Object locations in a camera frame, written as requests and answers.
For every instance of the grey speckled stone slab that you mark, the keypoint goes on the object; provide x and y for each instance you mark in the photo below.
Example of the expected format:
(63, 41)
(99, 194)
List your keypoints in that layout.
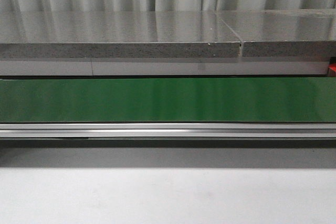
(99, 35)

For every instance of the red object at edge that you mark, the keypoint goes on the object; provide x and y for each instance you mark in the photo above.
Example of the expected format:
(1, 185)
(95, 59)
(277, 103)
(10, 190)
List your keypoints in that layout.
(332, 70)

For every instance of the aluminium conveyor side rail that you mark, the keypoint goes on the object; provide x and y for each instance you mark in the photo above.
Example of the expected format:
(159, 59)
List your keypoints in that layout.
(169, 131)

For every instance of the white cabinet panel under slab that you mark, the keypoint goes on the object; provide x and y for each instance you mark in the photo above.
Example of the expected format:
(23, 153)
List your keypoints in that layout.
(165, 67)

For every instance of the green conveyor belt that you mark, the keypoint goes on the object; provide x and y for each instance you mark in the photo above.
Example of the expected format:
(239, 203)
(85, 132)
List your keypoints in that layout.
(252, 99)

